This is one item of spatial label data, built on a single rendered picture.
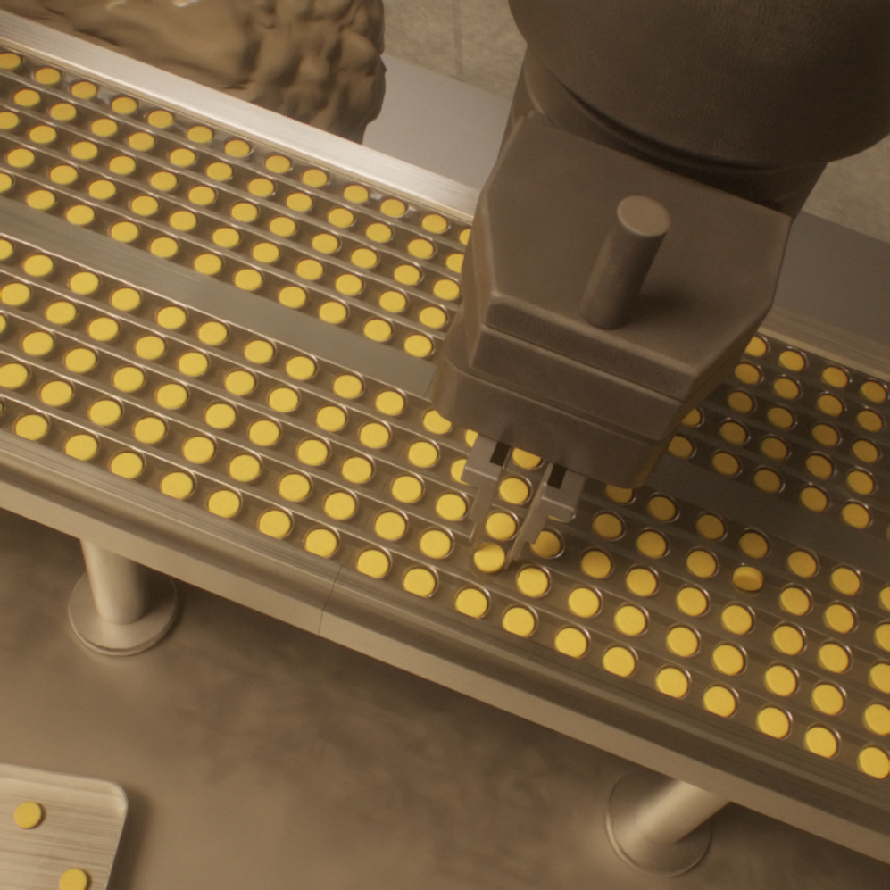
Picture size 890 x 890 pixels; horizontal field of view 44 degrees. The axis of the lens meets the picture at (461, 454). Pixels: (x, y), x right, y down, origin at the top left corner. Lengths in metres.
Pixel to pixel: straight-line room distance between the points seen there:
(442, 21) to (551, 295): 2.10
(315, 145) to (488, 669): 0.26
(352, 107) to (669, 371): 0.45
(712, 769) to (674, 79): 0.25
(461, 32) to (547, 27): 2.05
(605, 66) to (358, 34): 0.40
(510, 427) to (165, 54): 0.31
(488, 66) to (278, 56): 1.64
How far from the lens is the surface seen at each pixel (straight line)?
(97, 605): 0.53
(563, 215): 0.22
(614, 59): 0.22
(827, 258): 0.80
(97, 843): 0.51
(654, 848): 0.53
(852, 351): 0.52
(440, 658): 0.38
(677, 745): 0.39
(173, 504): 0.40
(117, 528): 0.40
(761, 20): 0.21
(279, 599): 0.39
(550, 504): 0.34
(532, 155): 0.23
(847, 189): 2.25
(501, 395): 0.33
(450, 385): 0.33
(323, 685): 0.53
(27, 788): 0.52
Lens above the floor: 1.30
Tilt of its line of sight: 55 degrees down
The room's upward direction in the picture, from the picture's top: 18 degrees clockwise
